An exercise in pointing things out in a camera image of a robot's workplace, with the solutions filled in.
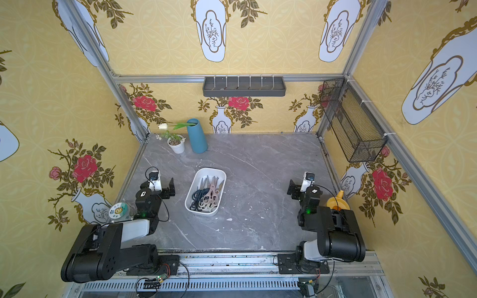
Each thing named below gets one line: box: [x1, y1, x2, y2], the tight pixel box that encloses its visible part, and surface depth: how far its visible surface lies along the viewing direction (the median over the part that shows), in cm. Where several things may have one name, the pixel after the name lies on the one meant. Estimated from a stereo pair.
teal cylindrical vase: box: [186, 117, 208, 154], surface depth 102 cm
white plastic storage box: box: [184, 167, 228, 217], surface depth 92 cm
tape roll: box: [108, 202, 129, 220], surface depth 83 cm
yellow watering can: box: [326, 189, 351, 212], surface depth 80 cm
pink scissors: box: [202, 175, 220, 205], surface depth 90 cm
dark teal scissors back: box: [190, 187, 210, 212], surface depth 92 cm
